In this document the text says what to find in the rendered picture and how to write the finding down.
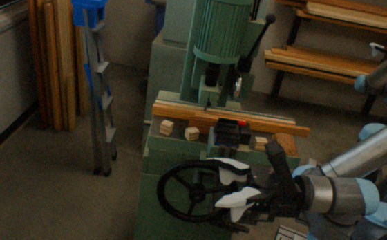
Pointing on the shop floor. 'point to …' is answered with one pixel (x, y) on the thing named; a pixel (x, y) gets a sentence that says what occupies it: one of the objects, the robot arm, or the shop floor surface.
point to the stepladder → (96, 73)
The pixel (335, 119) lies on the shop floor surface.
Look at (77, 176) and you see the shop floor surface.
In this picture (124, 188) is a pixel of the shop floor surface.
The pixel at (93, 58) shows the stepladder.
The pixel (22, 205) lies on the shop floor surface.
